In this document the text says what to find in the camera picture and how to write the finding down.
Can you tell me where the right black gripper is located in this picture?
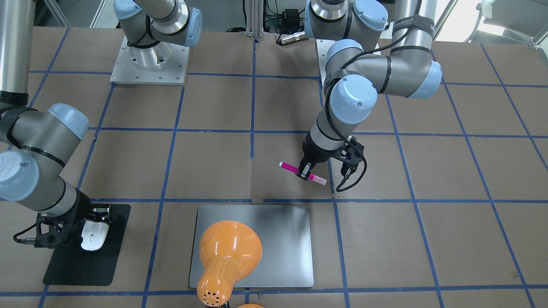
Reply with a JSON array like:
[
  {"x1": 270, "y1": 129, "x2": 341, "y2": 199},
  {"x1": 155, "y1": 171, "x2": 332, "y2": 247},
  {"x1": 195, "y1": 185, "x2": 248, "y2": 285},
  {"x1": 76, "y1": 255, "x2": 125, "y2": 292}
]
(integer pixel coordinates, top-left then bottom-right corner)
[{"x1": 14, "y1": 190, "x2": 112, "y2": 249}]

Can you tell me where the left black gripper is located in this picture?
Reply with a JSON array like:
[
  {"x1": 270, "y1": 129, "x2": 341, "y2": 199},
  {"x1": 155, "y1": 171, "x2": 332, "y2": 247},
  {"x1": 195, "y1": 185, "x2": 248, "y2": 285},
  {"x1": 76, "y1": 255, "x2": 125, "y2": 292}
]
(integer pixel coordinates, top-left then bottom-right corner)
[{"x1": 297, "y1": 135, "x2": 365, "y2": 180}]

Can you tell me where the pink highlighter pen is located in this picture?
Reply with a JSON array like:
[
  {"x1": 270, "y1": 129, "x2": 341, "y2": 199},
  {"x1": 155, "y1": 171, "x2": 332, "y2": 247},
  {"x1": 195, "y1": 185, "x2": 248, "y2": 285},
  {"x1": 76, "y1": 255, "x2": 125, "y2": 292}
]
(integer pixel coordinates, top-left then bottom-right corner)
[{"x1": 279, "y1": 162, "x2": 327, "y2": 185}]

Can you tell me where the white computer mouse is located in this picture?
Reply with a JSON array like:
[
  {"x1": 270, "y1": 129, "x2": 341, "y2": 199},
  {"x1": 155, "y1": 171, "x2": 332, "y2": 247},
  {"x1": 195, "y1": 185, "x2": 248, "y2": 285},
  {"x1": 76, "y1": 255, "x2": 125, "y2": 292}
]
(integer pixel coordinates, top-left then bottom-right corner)
[{"x1": 80, "y1": 220, "x2": 109, "y2": 252}]

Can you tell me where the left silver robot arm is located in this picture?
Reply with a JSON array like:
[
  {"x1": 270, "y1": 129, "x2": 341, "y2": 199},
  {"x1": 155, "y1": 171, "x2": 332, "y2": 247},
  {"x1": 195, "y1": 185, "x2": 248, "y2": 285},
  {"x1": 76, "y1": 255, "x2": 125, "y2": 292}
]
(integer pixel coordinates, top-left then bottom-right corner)
[{"x1": 296, "y1": 0, "x2": 442, "y2": 179}]

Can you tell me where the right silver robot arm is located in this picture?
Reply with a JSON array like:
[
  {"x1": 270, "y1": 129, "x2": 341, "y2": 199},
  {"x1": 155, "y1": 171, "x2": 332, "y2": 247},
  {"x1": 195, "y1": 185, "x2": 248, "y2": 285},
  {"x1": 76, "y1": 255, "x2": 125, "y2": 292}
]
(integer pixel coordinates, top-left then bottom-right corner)
[{"x1": 1, "y1": 0, "x2": 203, "y2": 251}]

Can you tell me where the black mousepad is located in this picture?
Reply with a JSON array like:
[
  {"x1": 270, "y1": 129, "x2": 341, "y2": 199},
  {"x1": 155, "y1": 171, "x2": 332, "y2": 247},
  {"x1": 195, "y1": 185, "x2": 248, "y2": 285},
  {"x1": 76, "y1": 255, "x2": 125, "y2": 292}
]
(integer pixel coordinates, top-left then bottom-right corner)
[{"x1": 43, "y1": 204, "x2": 131, "y2": 286}]

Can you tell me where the silver laptop notebook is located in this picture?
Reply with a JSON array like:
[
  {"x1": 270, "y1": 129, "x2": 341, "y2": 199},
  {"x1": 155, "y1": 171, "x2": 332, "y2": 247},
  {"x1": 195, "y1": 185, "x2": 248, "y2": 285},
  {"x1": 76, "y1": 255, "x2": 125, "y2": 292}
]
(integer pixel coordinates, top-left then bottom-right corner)
[{"x1": 189, "y1": 204, "x2": 314, "y2": 288}]

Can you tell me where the orange desk lamp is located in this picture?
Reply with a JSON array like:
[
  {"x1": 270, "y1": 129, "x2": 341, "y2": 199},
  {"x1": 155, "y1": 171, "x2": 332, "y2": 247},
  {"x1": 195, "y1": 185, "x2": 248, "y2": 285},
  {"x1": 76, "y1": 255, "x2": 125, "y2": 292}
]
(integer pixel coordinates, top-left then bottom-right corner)
[{"x1": 197, "y1": 220, "x2": 263, "y2": 308}]

